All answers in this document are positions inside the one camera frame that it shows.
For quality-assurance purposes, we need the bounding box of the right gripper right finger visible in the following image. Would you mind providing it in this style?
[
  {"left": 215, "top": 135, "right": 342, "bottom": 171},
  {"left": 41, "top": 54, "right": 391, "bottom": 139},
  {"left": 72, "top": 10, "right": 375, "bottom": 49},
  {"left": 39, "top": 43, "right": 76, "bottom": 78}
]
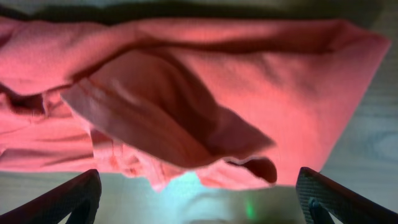
[{"left": 295, "top": 167, "right": 397, "bottom": 224}]

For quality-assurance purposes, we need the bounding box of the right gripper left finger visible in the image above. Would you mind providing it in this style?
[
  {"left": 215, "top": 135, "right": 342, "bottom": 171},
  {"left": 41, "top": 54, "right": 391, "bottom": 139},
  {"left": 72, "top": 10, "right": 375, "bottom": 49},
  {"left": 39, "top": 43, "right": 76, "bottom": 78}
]
[{"left": 1, "top": 169, "right": 102, "bottom": 224}]

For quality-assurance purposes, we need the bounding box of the red printed t-shirt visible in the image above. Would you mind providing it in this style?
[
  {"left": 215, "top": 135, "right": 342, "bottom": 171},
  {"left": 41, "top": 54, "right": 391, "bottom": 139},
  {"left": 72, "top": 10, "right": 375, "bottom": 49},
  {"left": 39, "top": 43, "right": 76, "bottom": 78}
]
[{"left": 1, "top": 17, "right": 391, "bottom": 190}]

